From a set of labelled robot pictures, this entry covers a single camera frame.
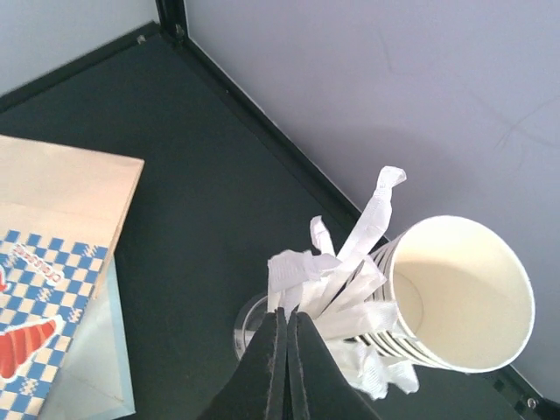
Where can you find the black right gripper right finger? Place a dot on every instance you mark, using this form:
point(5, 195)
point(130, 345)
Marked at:
point(316, 388)

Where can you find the tall white paper cup stack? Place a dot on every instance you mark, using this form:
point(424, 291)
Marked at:
point(464, 298)

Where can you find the light blue paper bag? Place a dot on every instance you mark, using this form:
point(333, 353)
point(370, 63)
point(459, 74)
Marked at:
point(94, 380)

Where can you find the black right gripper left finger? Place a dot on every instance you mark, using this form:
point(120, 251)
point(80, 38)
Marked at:
point(255, 391)

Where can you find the blue checkered bakery paper bag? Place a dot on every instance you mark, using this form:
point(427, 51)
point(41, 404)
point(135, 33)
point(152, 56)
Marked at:
point(62, 213)

